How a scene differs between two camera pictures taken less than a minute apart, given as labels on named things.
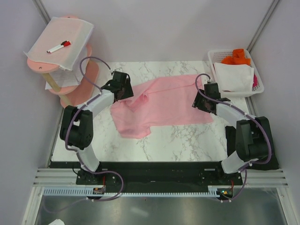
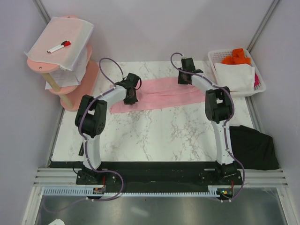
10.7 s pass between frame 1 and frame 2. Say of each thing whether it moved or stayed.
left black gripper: moved
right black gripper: moved
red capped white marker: stayed
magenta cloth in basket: stayed
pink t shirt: moved
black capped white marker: stayed
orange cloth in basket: stayed
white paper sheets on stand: stayed
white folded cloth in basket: stayed
